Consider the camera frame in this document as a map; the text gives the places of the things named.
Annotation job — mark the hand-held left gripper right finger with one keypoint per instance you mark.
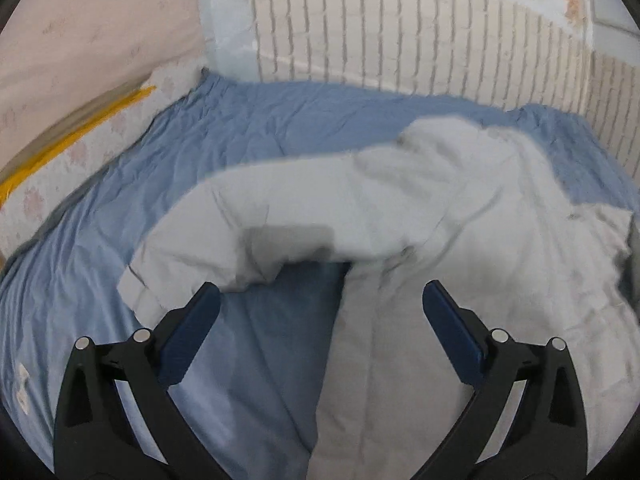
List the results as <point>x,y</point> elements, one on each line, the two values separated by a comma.
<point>450,325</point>

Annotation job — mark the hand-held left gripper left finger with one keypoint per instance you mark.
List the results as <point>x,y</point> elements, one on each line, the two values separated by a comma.
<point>192,325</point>

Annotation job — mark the light grey padded jacket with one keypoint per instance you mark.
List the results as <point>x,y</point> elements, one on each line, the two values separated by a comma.
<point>450,220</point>

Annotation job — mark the blue bed sheet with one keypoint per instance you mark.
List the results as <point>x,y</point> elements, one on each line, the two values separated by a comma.
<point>250,125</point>

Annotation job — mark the light blue plastic sheet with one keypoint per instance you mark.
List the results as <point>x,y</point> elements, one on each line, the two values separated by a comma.
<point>227,20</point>

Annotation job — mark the orange flower curtain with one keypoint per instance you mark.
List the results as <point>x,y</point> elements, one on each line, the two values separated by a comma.
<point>570,5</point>

